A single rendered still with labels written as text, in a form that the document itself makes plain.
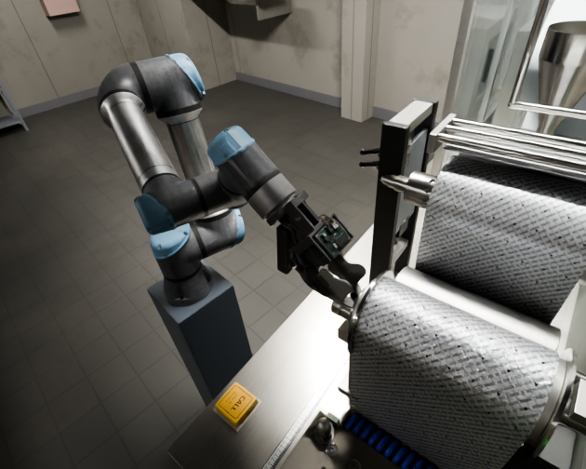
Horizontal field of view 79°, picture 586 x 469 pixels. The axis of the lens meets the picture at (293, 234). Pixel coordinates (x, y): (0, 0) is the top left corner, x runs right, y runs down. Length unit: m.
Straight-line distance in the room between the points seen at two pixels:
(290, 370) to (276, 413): 0.11
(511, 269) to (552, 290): 0.06
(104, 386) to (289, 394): 1.48
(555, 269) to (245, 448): 0.68
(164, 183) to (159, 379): 1.58
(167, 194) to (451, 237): 0.49
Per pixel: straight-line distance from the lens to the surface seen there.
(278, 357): 0.98
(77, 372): 2.39
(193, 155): 0.99
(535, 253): 0.65
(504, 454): 0.61
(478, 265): 0.70
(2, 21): 6.61
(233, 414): 0.90
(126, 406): 2.15
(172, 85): 0.95
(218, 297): 1.14
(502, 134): 0.72
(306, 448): 0.74
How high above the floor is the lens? 1.73
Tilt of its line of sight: 40 degrees down
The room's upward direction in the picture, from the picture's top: 6 degrees counter-clockwise
